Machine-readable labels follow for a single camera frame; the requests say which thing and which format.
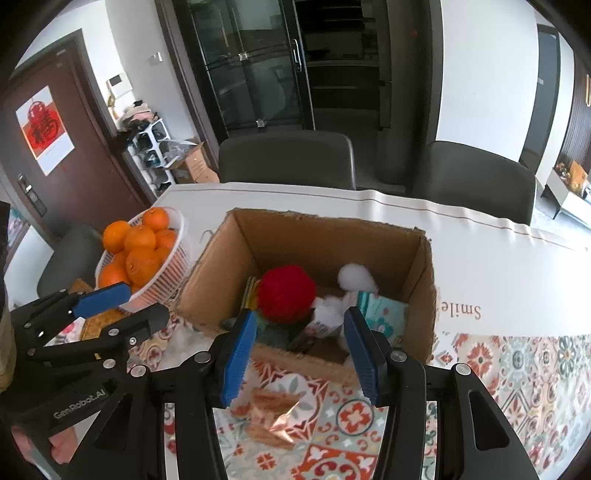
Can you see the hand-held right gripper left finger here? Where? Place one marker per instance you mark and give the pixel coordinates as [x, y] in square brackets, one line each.
[238, 360]

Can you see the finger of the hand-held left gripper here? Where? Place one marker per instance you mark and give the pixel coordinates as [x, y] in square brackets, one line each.
[134, 327]
[101, 297]

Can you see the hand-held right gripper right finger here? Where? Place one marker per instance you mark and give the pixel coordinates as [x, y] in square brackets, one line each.
[362, 360]

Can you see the green floral pouch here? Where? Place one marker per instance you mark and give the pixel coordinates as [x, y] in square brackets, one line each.
[272, 334]

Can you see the teal tissue packet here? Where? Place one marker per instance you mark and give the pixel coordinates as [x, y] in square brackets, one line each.
[385, 314]

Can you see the orange patterned pouch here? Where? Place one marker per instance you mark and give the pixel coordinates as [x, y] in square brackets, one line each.
[272, 401]

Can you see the yellow green cloth band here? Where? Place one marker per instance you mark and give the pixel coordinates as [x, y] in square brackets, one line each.
[251, 291]

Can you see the brown cardboard box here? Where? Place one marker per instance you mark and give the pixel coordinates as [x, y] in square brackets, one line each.
[212, 286]

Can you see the white plush toy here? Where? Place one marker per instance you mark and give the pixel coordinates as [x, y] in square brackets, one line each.
[353, 277]

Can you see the red plush toy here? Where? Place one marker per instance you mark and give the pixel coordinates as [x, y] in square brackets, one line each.
[286, 290]

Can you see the person's left hand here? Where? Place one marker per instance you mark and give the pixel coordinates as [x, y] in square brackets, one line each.
[62, 450]

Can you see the dark grey dining chair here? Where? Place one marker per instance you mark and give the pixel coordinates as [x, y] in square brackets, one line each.
[471, 180]
[69, 258]
[286, 157]

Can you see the white patterned packet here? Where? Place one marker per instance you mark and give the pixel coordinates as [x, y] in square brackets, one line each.
[187, 346]

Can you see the floral printed cloth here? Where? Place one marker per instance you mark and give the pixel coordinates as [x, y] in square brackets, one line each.
[62, 333]

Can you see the pile of oranges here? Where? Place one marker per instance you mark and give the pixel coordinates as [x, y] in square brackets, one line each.
[141, 258]

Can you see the white fruit basket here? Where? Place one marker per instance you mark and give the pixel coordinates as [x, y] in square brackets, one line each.
[171, 272]

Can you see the black door lock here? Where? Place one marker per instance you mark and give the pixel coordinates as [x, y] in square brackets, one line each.
[30, 194]

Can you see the white shoe rack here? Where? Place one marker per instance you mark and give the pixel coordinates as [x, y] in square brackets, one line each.
[150, 152]

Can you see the tile patterned tablecloth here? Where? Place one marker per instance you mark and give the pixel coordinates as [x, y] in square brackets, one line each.
[485, 258]

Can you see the brown entrance door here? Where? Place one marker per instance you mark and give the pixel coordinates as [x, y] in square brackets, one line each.
[87, 138]

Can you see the small cardboard box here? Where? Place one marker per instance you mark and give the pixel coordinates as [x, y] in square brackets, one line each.
[201, 166]

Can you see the clear plastic bag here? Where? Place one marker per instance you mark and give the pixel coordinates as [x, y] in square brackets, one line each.
[175, 150]

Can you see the red and white door poster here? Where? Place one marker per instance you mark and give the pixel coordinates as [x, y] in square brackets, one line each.
[44, 129]

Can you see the pile of clothes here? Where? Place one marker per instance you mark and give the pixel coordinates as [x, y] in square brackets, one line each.
[136, 115]

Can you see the white sideboard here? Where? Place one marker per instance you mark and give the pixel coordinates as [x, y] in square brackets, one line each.
[570, 201]

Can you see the yellow bag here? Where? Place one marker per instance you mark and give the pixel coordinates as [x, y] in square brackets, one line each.
[578, 177]

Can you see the dark glass sliding door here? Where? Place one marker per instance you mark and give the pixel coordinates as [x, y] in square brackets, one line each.
[277, 64]

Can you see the dark interior door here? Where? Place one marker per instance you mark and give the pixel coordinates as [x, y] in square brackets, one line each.
[540, 92]

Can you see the wall intercom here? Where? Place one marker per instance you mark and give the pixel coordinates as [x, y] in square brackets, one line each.
[116, 90]

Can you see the white light switch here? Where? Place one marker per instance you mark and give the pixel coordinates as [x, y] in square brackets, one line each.
[155, 57]

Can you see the dark slatted wall panel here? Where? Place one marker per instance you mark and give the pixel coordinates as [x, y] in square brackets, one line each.
[579, 124]

